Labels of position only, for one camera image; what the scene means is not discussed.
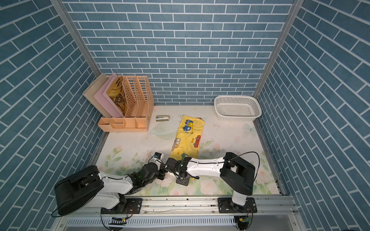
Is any pink folder board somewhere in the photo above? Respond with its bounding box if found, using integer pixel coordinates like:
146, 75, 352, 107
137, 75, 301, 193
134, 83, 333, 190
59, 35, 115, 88
93, 73, 123, 117

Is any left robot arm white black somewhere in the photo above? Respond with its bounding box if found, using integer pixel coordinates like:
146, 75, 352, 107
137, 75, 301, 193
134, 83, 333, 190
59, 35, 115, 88
54, 162, 167, 216

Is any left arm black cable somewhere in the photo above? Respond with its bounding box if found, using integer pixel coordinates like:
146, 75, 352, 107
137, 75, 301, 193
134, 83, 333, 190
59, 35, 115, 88
50, 155, 162, 218

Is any floral table mat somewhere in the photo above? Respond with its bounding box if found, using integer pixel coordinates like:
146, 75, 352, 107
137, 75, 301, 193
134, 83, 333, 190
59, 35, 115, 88
96, 105, 279, 195

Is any grey white stapler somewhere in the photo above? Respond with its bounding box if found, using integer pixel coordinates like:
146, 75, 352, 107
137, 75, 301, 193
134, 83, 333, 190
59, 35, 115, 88
156, 115, 170, 122

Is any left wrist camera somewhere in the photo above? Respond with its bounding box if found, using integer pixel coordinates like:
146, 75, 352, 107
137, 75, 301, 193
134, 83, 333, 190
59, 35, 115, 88
153, 152, 164, 166

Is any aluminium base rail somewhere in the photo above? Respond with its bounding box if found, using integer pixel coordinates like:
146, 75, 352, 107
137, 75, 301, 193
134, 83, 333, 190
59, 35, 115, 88
57, 195, 301, 218

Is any yellow brown patterned book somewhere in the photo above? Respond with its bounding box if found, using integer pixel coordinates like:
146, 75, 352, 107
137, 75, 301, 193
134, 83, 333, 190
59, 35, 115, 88
105, 73, 127, 117

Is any peach desk file organizer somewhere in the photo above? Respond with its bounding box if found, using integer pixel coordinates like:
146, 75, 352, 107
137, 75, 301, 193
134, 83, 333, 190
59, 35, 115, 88
98, 76, 154, 132

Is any white plastic mesh basket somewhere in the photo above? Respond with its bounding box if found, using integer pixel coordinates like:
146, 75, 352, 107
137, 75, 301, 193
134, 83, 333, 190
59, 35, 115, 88
214, 95, 262, 122

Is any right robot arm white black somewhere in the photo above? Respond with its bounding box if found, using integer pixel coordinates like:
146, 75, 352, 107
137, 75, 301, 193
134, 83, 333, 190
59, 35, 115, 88
164, 152, 257, 213

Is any yellow car print pillowcase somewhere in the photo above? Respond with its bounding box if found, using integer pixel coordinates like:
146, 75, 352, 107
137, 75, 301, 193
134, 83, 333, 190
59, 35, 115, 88
170, 115, 205, 160

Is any beige folder board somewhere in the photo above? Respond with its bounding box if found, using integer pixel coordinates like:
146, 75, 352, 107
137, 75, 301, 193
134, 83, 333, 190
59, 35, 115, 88
82, 73, 113, 118

